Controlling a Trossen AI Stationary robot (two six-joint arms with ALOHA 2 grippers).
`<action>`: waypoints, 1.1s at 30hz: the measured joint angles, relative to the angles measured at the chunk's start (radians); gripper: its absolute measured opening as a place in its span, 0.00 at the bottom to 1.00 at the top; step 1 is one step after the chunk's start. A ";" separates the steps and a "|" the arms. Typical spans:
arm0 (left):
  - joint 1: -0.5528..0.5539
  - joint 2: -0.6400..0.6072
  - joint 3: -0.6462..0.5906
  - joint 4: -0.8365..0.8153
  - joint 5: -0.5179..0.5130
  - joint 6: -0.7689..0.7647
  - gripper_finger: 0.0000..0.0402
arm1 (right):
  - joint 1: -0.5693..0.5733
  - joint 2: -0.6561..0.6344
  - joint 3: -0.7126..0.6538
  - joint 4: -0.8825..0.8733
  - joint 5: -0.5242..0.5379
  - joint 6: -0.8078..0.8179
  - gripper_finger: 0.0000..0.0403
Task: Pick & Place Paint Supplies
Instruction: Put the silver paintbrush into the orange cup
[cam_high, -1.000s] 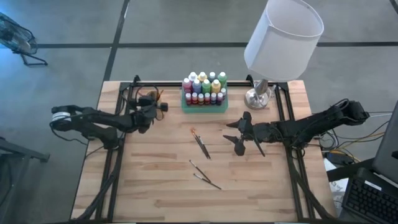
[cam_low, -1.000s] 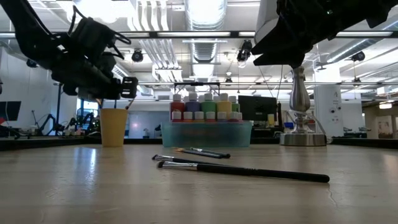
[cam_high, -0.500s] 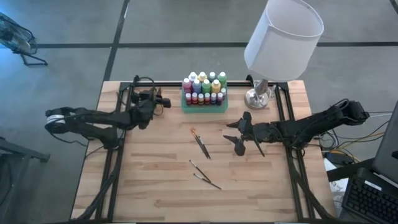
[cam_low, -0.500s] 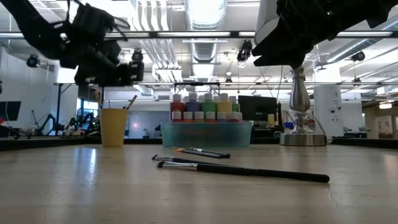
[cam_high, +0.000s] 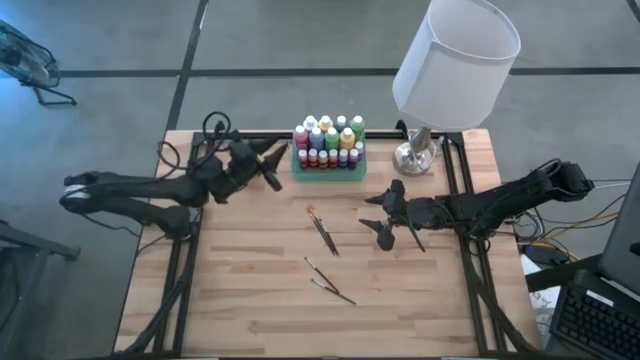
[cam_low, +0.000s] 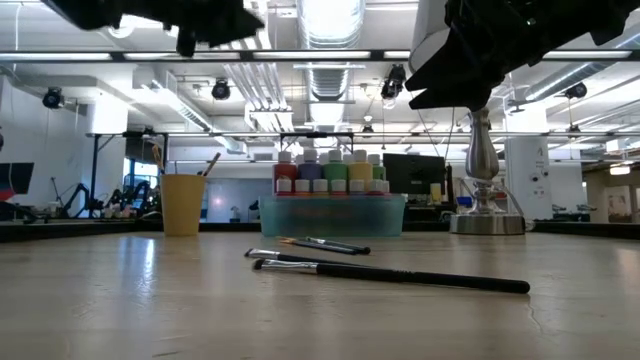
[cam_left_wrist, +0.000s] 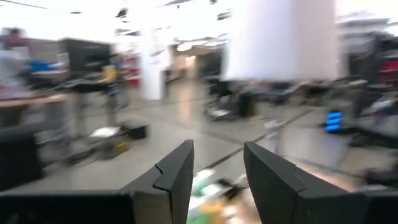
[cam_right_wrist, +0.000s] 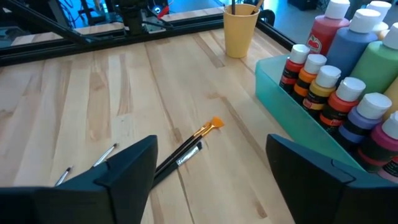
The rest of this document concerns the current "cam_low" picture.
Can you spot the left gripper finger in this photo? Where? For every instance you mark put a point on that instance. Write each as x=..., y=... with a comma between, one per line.
x=240, y=25

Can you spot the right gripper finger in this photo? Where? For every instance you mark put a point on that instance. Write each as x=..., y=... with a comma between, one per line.
x=460, y=99
x=450, y=70

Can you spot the large green paint bottle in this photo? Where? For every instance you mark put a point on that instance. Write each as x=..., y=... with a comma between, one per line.
x=335, y=167
x=378, y=167

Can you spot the large yellow paint bottle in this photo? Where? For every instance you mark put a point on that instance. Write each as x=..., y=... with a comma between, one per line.
x=360, y=167

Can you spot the small purple paint bottle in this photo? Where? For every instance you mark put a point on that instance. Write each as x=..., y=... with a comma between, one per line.
x=356, y=186

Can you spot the black paintbrush silver ferrule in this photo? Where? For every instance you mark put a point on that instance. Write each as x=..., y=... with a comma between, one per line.
x=290, y=258
x=400, y=276
x=212, y=162
x=350, y=246

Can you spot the black paintbrush orange bristles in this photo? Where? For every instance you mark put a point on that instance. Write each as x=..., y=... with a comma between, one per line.
x=325, y=247
x=159, y=160

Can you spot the large red paint bottle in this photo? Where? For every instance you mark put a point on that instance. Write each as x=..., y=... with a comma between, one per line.
x=285, y=167

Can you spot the large blue paint bottle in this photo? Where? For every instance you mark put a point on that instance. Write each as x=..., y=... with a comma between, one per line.
x=310, y=167

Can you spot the black background robot arm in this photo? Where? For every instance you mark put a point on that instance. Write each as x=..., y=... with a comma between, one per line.
x=80, y=192
x=135, y=195

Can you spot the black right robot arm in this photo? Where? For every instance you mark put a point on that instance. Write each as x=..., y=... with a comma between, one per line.
x=590, y=20

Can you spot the silver table lamp white shade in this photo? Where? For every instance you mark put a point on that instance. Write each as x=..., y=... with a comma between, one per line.
x=482, y=150

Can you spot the black ceiling spotlight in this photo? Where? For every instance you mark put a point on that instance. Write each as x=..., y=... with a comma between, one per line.
x=221, y=90
x=367, y=130
x=52, y=97
x=395, y=80
x=576, y=90

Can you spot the black background monitor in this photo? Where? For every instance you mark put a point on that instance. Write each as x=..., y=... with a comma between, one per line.
x=415, y=172

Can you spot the small yellow background cup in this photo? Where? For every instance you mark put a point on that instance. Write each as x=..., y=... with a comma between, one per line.
x=436, y=192

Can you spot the small blue background item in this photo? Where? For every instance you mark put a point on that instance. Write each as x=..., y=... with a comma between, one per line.
x=465, y=201

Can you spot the green translucent plastic tray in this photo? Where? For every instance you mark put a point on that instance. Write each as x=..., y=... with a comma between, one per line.
x=330, y=217

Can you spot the orange plastic cup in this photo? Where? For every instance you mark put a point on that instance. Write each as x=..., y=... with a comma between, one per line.
x=182, y=205

